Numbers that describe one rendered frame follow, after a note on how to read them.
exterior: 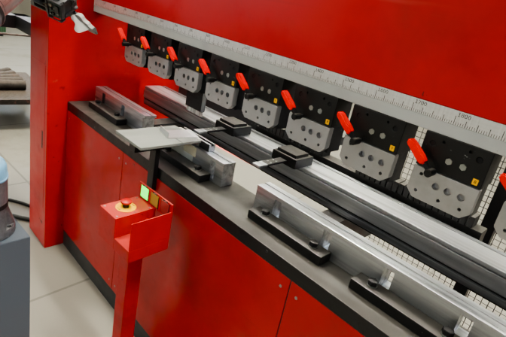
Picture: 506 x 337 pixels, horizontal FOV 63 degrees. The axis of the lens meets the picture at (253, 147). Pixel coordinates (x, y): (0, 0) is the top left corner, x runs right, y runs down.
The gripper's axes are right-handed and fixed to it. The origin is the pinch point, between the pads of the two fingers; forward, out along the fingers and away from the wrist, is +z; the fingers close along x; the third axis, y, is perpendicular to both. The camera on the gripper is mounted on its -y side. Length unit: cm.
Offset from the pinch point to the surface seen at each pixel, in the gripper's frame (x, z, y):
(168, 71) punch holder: -28.3, 18.2, -17.7
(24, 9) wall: -584, -604, -535
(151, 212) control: -47, 41, 31
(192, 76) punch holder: -19.0, 30.8, -12.0
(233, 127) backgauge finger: -42, 51, -18
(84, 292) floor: -136, 15, 44
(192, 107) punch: -31.7, 34.0, -9.2
